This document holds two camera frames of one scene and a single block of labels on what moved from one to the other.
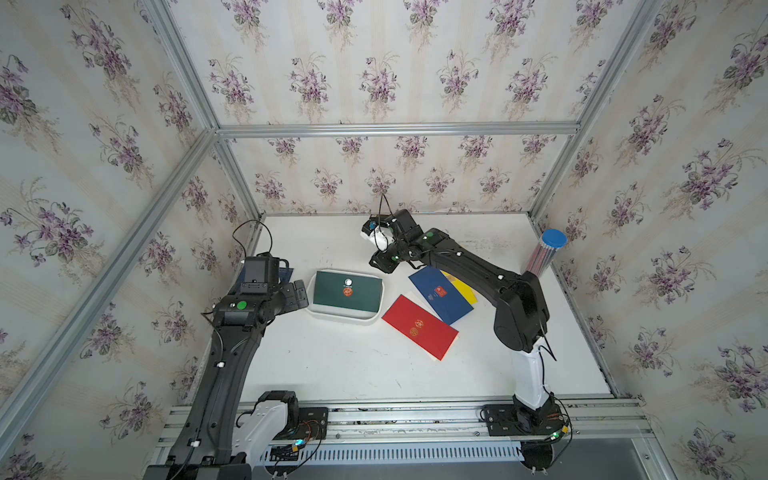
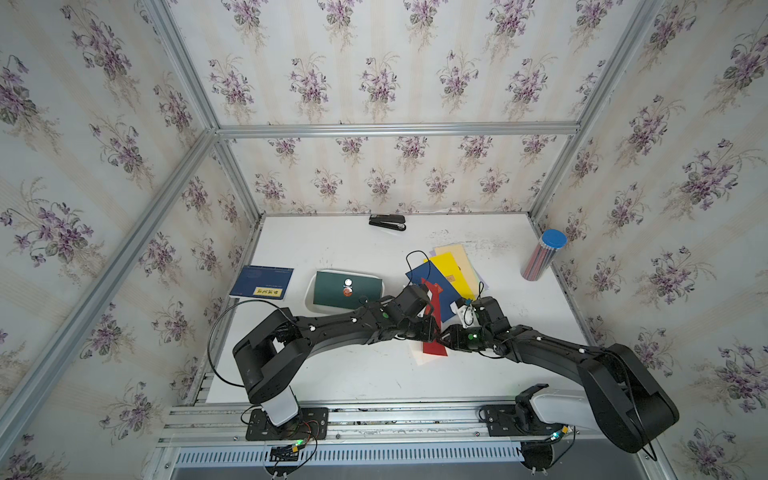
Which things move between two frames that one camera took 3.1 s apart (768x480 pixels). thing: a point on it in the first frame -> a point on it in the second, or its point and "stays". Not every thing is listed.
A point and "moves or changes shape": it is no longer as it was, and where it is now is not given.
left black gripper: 290,301 -> 427,331
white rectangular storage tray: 340,312 stays
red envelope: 420,327 moves or changes shape
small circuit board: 287,452 stays
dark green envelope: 349,291 stays
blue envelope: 441,293 stays
